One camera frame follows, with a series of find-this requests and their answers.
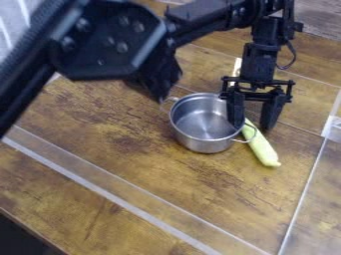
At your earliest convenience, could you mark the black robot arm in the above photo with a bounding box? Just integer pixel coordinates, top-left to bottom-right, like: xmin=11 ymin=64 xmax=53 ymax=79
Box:
xmin=0 ymin=0 xmax=304 ymax=138

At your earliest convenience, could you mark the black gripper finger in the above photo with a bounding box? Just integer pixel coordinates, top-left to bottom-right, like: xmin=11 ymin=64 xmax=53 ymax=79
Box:
xmin=227 ymin=92 xmax=245 ymax=128
xmin=260 ymin=95 xmax=287 ymax=130

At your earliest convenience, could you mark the green spoon handle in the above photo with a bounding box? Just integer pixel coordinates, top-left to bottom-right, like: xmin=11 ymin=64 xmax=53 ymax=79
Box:
xmin=241 ymin=120 xmax=281 ymax=167

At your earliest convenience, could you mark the clear acrylic front barrier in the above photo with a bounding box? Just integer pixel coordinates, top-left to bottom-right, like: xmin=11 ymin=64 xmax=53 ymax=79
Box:
xmin=3 ymin=126 xmax=271 ymax=255

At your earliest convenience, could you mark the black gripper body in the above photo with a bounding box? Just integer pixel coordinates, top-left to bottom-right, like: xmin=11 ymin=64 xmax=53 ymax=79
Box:
xmin=220 ymin=43 xmax=296 ymax=104

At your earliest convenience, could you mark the stainless steel pot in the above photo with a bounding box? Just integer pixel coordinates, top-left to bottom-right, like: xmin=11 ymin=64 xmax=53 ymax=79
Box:
xmin=161 ymin=93 xmax=259 ymax=153

